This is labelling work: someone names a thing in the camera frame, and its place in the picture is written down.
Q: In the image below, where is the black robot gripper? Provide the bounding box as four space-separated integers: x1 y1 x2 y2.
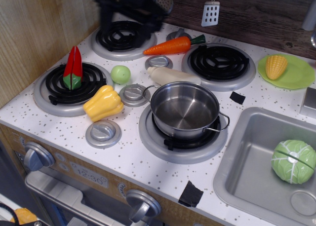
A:
95 0 164 51

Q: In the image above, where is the red chili pepper toy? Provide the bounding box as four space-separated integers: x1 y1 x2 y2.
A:
63 46 83 90

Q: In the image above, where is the yellow bell pepper toy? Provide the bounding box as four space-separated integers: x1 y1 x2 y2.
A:
83 85 124 122

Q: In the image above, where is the stainless steel pan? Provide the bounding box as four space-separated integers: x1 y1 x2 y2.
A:
142 81 230 140

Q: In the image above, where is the back left burner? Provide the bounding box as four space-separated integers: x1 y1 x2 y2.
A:
91 21 157 61

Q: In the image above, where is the burner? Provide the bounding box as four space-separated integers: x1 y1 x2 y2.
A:
34 62 114 117
181 43 256 92
91 21 157 61
139 106 228 164

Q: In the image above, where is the hanging slotted spoon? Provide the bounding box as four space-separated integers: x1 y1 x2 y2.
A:
154 0 173 14

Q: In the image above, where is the silver knob upper top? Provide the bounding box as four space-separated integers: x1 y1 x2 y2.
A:
145 55 173 70

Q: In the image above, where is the silver knob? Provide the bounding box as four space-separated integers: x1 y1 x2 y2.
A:
85 120 122 149
166 28 192 41
145 55 173 70
119 84 151 107

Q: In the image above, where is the green apple toy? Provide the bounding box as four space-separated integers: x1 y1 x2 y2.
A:
111 65 131 84

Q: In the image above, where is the silver knob back top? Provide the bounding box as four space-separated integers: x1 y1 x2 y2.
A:
166 28 192 41

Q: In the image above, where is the orange carrot toy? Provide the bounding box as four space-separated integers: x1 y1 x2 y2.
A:
143 35 206 55

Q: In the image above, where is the silver knob middle top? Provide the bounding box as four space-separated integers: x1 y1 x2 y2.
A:
119 84 151 107

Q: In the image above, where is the hanging white spatula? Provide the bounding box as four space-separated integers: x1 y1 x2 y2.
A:
201 1 220 27

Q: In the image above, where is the back right burner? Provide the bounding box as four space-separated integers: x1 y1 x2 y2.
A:
181 43 256 92

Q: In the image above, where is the front left burner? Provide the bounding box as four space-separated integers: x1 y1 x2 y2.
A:
34 62 114 117

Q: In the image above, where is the silver knob front top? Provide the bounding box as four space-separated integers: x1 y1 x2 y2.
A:
85 120 122 149

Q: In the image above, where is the black tape piece small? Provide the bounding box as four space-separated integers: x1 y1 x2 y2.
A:
230 91 246 105

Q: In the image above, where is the front right burner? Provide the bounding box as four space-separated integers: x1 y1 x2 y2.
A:
139 106 228 164

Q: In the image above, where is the yellow corn toy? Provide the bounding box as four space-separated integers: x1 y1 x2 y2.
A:
265 55 288 80

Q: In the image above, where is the left oven front knob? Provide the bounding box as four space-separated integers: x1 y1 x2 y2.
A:
24 142 55 171

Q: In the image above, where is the oven knob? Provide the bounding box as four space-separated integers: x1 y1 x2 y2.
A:
24 142 55 171
126 189 162 225

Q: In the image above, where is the light green plate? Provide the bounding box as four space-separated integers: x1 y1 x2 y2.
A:
257 54 316 89

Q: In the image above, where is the right oven front knob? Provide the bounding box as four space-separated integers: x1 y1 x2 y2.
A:
126 189 162 225

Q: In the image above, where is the black tape piece front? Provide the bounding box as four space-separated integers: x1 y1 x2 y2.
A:
178 181 204 208

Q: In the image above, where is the silver sink basin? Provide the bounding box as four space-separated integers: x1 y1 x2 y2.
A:
213 107 316 226

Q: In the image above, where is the green cabbage toy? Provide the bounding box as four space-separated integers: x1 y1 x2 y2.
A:
271 140 316 184

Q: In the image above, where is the yellow object bottom left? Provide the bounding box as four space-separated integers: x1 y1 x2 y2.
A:
14 208 38 225

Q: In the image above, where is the silver oven door handle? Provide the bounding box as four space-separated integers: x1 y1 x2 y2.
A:
25 171 122 226

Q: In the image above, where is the black cable bottom left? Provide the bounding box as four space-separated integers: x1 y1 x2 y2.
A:
0 202 20 224

